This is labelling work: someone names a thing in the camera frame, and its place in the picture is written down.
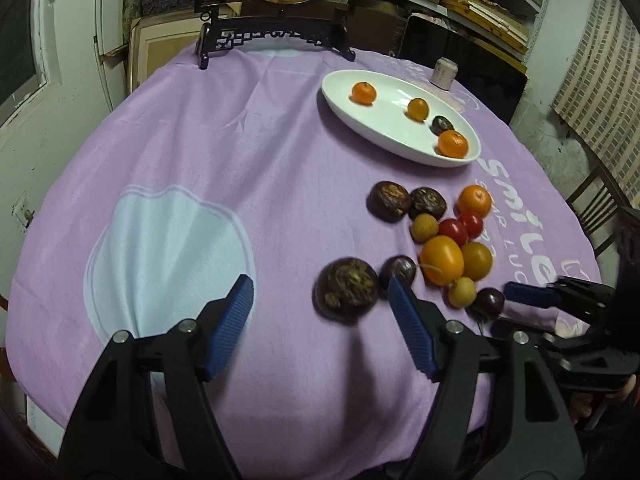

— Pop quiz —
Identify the round deer picture black stand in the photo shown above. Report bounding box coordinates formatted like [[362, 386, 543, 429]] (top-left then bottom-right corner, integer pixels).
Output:
[[194, 0, 368, 71]]

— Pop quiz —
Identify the white beverage can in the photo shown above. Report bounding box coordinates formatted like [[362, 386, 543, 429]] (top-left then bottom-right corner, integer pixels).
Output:
[[431, 58, 458, 92]]

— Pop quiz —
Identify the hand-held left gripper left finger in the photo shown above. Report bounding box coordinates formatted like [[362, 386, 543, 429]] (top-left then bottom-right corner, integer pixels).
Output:
[[59, 274, 256, 480]]

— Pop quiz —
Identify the yellow longan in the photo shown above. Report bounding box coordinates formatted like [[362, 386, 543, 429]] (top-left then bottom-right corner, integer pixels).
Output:
[[447, 276, 477, 309], [410, 213, 441, 243]]

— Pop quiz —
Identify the white storage shelf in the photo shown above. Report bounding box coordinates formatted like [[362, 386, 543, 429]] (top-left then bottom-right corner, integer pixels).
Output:
[[360, 0, 557, 68]]

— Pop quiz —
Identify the large oval orange fruit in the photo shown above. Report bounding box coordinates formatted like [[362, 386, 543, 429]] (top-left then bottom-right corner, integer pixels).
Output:
[[419, 235, 466, 287]]

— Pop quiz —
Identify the wall socket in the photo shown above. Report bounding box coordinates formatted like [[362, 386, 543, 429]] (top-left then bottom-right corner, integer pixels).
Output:
[[12, 197, 36, 226]]

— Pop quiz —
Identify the stack of flat wooden boxes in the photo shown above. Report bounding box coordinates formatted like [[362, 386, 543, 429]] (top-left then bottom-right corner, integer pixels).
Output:
[[362, 0, 543, 56]]

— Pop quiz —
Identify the white oval plate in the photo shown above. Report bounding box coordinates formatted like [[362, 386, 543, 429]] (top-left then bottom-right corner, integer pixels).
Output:
[[321, 69, 482, 167]]

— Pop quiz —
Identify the large dark brown mangosteen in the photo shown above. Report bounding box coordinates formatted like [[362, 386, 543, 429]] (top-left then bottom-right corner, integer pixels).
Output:
[[312, 257, 380, 322]]

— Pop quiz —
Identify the tile pattern wall hanging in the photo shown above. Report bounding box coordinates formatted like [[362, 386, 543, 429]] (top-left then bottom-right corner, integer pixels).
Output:
[[552, 0, 640, 161]]

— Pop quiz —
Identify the purple printed tablecloth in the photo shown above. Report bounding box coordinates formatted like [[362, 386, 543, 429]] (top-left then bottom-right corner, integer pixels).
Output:
[[5, 42, 603, 476]]

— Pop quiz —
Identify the dark wooden chair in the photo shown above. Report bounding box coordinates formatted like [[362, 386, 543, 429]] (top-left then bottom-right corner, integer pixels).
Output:
[[565, 164, 633, 261]]

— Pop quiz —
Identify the red cherry tomato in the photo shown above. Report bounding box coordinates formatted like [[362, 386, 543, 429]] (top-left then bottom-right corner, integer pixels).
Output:
[[457, 210, 484, 237], [438, 218, 469, 241]]

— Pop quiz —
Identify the small orange kumquat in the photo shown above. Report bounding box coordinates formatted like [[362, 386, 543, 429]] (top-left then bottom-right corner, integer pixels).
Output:
[[405, 97, 431, 122]]

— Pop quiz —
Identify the black flat monitor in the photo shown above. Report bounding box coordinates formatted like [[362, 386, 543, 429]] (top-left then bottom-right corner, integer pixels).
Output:
[[397, 14, 529, 126]]

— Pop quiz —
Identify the white framed window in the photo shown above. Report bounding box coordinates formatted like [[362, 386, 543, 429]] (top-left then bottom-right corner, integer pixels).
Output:
[[0, 0, 51, 116]]

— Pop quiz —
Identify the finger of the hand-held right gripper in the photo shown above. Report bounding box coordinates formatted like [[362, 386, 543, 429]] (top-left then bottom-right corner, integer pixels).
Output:
[[490, 317, 556, 348], [503, 276, 617, 322]]

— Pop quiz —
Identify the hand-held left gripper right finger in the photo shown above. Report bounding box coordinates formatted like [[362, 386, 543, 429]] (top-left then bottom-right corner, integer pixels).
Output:
[[387, 275, 586, 480]]

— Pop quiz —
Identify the white door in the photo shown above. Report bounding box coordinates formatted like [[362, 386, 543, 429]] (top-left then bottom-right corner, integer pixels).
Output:
[[92, 0, 136, 111]]

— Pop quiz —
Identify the framed picture with wooden frame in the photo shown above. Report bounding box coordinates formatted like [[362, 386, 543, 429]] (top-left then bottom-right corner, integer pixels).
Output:
[[129, 2, 243, 93]]

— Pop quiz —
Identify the person's right hand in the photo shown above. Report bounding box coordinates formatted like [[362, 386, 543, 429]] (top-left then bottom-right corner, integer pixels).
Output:
[[569, 374, 640, 428]]

